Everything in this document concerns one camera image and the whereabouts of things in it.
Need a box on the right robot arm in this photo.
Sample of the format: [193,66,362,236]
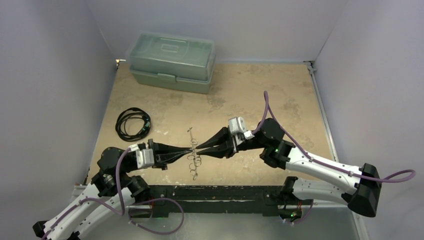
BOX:
[195,117,382,218]

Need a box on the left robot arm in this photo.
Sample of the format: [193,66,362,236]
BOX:
[32,139,192,240]

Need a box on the green plastic toolbox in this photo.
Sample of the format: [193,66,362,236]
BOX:
[126,32,216,94]

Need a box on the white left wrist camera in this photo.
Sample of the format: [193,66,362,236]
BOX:
[128,143,155,169]

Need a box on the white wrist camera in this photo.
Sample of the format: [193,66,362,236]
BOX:
[128,143,155,169]
[228,116,254,141]

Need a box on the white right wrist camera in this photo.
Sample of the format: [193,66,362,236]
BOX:
[228,116,254,141]

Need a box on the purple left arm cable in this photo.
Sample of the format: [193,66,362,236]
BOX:
[41,147,185,240]

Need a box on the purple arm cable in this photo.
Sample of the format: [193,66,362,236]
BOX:
[251,90,417,226]
[41,147,185,240]

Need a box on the coiled black cable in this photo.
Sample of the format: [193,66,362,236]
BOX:
[115,107,152,142]

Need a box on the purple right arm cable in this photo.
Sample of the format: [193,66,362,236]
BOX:
[251,90,417,226]

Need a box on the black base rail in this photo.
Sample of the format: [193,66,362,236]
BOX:
[129,185,311,219]

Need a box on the aluminium frame rail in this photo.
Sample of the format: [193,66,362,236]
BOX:
[303,61,370,240]

